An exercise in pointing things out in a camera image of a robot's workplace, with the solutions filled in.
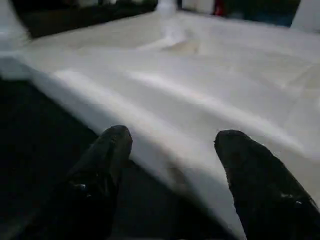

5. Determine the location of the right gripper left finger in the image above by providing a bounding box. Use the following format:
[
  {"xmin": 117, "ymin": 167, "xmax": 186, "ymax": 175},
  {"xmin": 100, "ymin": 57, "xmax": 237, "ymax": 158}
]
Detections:
[{"xmin": 26, "ymin": 124, "xmax": 134, "ymax": 240}]

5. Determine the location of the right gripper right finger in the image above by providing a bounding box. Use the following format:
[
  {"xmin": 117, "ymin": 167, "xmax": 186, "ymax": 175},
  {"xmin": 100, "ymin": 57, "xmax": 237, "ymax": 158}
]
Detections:
[{"xmin": 213, "ymin": 129, "xmax": 320, "ymax": 240}]

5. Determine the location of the white plastic table top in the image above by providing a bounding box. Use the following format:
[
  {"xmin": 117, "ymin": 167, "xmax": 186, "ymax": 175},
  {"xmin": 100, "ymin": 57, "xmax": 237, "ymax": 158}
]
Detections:
[{"xmin": 0, "ymin": 11, "xmax": 320, "ymax": 240}]

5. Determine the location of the black mat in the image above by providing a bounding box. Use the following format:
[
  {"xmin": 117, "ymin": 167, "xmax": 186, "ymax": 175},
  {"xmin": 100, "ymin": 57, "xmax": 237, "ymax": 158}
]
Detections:
[{"xmin": 0, "ymin": 0, "xmax": 241, "ymax": 240}]

